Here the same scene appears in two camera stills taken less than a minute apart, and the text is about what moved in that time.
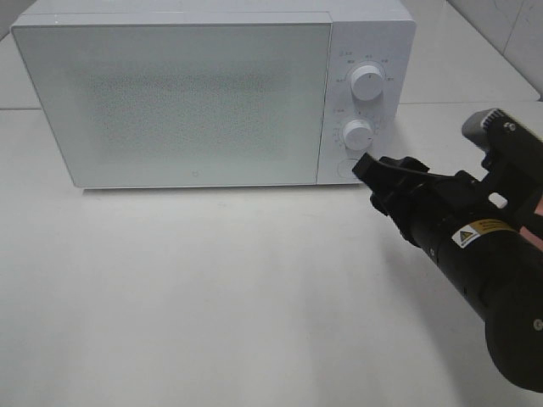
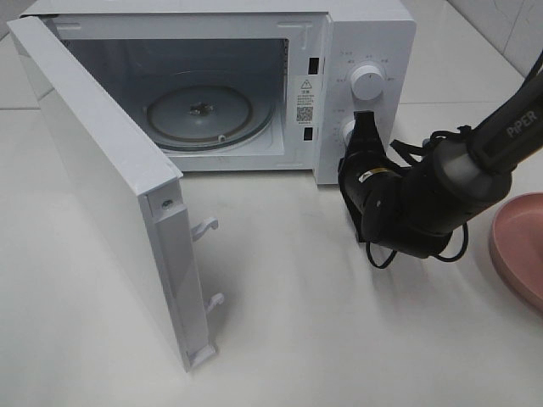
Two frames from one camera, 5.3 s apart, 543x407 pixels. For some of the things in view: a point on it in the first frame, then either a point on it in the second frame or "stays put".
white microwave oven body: [170, 93] stays put
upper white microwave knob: [366, 82] stays put
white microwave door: [181, 100] -> [140, 189]
